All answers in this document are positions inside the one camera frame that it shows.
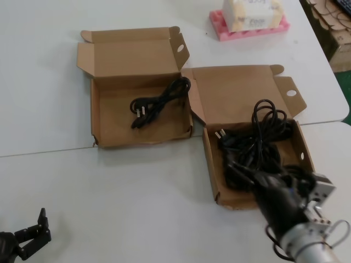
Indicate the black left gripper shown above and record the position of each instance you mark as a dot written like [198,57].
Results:
[8,246]

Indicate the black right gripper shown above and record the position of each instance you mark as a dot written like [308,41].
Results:
[279,202]

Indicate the empty open cardboard box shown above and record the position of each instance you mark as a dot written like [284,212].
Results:
[115,128]

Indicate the pink foam tray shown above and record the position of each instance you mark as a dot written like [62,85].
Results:
[246,35]

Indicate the brown cardboard carton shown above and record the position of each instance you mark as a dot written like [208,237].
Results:
[341,52]

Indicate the white tissue pack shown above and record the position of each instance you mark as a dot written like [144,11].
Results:
[246,16]

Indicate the corrugated cardboard sheets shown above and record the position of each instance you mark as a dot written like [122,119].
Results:
[321,13]

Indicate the dark keyboard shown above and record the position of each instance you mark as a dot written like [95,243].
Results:
[344,6]

